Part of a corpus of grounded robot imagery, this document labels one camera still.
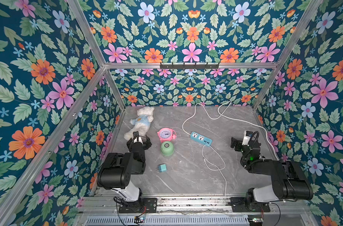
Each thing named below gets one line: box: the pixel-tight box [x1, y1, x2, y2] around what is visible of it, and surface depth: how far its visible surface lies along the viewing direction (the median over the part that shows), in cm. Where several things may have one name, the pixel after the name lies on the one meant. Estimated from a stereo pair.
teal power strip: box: [189, 131, 213, 146], surface depth 100 cm
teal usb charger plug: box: [158, 163, 167, 173], surface depth 87 cm
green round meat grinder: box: [160, 141, 175, 156], surface depth 87 cm
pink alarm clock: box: [156, 127, 178, 143], surface depth 102 cm
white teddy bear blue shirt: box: [123, 106, 155, 141], surface depth 103 cm
